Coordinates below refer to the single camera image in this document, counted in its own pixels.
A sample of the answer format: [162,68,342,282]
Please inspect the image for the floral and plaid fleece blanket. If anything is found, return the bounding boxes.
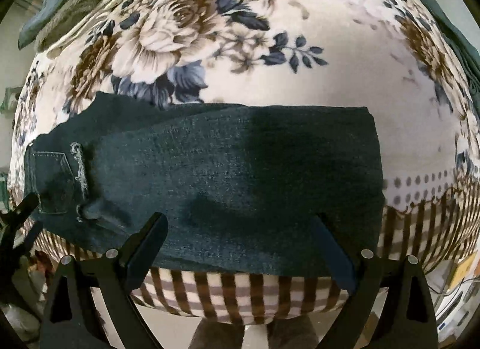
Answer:
[6,0,480,327]

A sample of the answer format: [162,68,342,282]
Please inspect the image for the dark green cloth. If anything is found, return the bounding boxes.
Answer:
[421,0,479,97]

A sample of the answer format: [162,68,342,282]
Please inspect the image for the white appliance with yellow label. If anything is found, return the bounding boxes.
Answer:
[426,250,479,348]

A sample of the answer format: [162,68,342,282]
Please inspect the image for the dark blue denim pants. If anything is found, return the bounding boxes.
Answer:
[24,93,384,277]

